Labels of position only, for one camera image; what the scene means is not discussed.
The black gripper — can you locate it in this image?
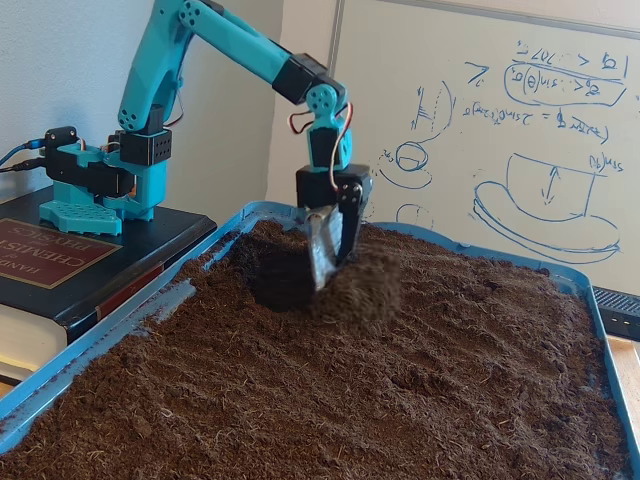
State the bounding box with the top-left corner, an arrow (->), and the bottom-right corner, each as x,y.
295,162 -> 374,291

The blue cable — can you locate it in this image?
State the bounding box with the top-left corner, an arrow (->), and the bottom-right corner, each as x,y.
0,140 -> 45,166

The blue plastic tray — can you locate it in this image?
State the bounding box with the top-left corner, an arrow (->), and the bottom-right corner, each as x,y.
0,200 -> 640,480

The black chemistry physics handbook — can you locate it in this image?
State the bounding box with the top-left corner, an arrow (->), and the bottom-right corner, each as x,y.
0,192 -> 219,386

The black cable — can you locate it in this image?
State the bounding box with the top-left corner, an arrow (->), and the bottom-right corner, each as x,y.
0,160 -> 45,174

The whiteboard with blue drawings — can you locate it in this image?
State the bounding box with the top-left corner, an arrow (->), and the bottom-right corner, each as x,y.
307,0 -> 640,291

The teal robot arm with base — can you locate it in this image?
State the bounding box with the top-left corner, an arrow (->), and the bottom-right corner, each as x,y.
38,0 -> 354,236

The brown soil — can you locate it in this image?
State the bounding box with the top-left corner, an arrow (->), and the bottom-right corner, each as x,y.
0,215 -> 632,480

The perforated electronics box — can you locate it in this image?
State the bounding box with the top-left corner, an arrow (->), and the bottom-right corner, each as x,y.
592,287 -> 640,342

